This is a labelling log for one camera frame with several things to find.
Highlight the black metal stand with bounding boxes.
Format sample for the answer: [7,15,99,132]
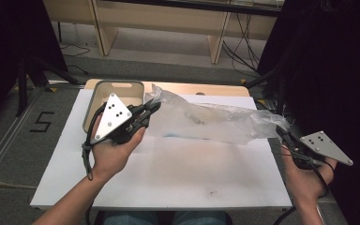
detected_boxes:
[14,55,80,118]
[243,64,288,128]

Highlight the hand-held gripper black cable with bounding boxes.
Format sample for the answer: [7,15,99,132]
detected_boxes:
[272,143,337,225]
[81,102,108,225]

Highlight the person's legs in jeans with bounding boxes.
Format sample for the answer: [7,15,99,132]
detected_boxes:
[102,210,228,225]

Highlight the black cable bundle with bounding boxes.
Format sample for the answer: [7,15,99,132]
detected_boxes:
[220,12,265,74]

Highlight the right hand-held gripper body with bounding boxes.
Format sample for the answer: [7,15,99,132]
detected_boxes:
[289,130,354,172]

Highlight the person's right hand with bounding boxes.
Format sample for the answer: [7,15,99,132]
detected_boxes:
[280,144,339,208]

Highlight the right hand-held gripper black cable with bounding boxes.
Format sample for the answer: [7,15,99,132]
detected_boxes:
[272,143,337,225]

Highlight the light wooden desk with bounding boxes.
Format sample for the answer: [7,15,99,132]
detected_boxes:
[41,0,285,66]

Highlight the beige basket with grey rim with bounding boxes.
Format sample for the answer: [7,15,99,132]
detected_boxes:
[82,79,145,134]

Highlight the clear plastic bag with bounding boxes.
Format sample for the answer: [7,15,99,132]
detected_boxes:
[143,83,291,146]

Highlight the left hand-held gripper black cable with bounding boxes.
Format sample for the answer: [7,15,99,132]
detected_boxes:
[81,102,108,225]

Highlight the thin black floor cable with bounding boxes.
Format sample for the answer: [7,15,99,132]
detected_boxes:
[58,42,92,76]

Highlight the person's left hand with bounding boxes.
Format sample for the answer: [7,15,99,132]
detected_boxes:
[90,113,147,182]

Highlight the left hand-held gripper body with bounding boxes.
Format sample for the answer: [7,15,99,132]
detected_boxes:
[93,92,145,146]

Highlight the dark curtain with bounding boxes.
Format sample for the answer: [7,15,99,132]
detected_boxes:
[0,0,69,134]
[256,0,360,225]

